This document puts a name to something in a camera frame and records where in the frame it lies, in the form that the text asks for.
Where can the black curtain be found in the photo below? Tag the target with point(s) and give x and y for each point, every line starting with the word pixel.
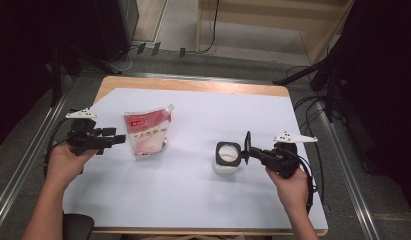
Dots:
pixel 386 83
pixel 23 50

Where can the person's right hand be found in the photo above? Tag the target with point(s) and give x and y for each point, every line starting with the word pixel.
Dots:
pixel 291 190

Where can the black tripod stand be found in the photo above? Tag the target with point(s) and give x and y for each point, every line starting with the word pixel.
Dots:
pixel 299 75

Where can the wooden shelf frame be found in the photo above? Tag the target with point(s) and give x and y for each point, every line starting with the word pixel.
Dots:
pixel 259 20

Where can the black cabinet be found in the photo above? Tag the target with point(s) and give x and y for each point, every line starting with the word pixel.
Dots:
pixel 109 26

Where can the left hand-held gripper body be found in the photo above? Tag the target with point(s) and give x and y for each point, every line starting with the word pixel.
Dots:
pixel 86 140

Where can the red and white pouch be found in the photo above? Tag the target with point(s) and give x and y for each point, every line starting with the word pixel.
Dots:
pixel 148 133

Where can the person's left hand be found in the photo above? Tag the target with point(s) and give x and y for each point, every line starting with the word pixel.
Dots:
pixel 64 166

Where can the clear jar with black lid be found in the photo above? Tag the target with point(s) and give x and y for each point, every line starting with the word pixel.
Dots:
pixel 228 155

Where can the white paper table cover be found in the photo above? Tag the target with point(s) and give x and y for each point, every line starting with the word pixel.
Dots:
pixel 179 200

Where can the black chair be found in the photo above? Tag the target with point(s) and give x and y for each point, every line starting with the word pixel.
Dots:
pixel 78 228

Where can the black floor marker strip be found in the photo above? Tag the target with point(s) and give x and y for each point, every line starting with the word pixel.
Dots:
pixel 182 52
pixel 156 48
pixel 141 48

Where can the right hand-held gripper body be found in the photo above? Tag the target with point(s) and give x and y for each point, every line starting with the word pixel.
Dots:
pixel 284 160

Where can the metal floor rail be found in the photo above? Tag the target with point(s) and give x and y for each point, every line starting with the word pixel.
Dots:
pixel 29 150
pixel 179 77
pixel 349 173

